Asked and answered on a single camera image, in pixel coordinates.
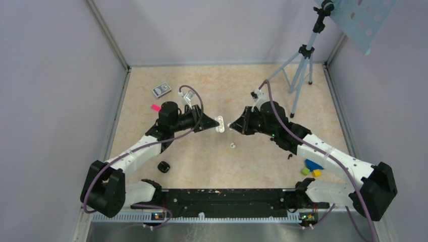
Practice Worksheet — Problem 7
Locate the yellow cube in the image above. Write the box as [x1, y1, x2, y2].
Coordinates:
[311, 169, 322, 177]

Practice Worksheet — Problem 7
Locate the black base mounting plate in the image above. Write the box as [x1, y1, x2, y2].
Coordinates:
[141, 189, 330, 218]

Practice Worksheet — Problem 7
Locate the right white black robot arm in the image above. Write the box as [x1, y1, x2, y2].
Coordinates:
[228, 102, 398, 221]

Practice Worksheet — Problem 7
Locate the perforated blue metal panel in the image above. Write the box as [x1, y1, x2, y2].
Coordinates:
[315, 0, 398, 55]

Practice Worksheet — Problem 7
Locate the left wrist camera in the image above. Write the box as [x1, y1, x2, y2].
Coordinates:
[179, 90, 195, 107]

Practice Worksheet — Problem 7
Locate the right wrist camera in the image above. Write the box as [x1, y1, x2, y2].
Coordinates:
[250, 89, 269, 110]

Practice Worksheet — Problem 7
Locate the purple cable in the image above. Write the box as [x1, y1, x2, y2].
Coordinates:
[82, 85, 204, 229]
[259, 79, 379, 242]

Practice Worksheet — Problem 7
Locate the playing card deck box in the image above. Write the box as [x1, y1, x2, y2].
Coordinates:
[151, 82, 172, 98]

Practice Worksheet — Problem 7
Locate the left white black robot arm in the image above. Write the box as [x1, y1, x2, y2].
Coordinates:
[80, 101, 225, 218]

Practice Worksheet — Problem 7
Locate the white earbud charging case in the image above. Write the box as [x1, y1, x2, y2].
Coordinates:
[216, 115, 225, 133]

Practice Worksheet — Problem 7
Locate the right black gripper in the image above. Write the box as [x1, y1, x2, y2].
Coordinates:
[230, 106, 277, 138]

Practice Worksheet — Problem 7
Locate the pink marker piece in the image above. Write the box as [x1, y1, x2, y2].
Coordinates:
[150, 104, 161, 112]

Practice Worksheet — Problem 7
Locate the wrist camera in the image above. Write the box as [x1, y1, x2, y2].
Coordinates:
[179, 90, 195, 107]
[250, 89, 269, 110]

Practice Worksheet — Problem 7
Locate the green cube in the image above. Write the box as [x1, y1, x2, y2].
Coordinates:
[301, 167, 311, 176]

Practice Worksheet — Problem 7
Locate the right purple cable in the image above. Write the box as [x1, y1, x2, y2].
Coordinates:
[259, 79, 379, 242]

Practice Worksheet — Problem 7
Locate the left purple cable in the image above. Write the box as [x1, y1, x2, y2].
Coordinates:
[82, 85, 204, 229]

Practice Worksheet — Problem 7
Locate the black earbud case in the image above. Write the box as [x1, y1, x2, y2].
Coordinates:
[157, 161, 171, 173]

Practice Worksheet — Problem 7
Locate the light blue tripod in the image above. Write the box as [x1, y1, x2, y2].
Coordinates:
[267, 0, 335, 118]

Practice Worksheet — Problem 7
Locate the white toothed cable rail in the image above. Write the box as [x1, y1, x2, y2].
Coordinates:
[92, 211, 301, 223]

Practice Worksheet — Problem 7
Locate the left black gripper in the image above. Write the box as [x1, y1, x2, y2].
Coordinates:
[171, 104, 220, 133]

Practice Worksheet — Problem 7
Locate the blue toy car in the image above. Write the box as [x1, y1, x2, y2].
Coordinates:
[304, 159, 324, 171]

